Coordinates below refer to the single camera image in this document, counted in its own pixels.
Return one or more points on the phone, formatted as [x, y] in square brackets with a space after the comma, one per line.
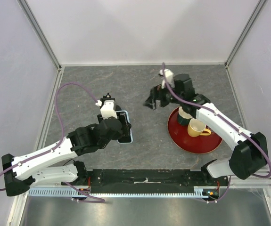
[123, 117]

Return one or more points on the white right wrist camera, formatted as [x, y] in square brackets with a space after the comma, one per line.
[169, 78]

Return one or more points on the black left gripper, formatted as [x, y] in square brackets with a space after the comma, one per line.
[119, 134]

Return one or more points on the aluminium front rail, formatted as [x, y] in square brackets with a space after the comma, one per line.
[255, 181]

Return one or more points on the aluminium frame post left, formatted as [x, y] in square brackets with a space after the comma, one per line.
[39, 32]

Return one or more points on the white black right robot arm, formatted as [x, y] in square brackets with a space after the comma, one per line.
[249, 151]

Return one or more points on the black phone stand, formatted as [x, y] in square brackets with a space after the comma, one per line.
[108, 97]

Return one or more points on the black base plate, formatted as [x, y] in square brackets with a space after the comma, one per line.
[147, 180]

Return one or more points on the aluminium frame post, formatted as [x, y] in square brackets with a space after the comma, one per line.
[245, 31]
[39, 32]

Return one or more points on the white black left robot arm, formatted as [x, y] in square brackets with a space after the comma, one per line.
[23, 172]

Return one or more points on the green mug cream inside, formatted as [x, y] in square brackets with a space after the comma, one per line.
[183, 118]

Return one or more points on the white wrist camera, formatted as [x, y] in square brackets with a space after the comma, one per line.
[107, 109]
[169, 78]

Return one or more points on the slotted cable duct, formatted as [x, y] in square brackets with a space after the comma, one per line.
[196, 192]

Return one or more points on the yellow mug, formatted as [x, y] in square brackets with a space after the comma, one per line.
[197, 128]

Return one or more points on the red round tray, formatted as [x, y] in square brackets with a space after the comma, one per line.
[197, 145]

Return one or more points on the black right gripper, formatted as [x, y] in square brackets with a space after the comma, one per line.
[156, 93]

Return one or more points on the aluminium frame post right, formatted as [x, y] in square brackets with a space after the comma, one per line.
[245, 31]

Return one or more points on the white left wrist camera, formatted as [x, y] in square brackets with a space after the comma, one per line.
[107, 109]

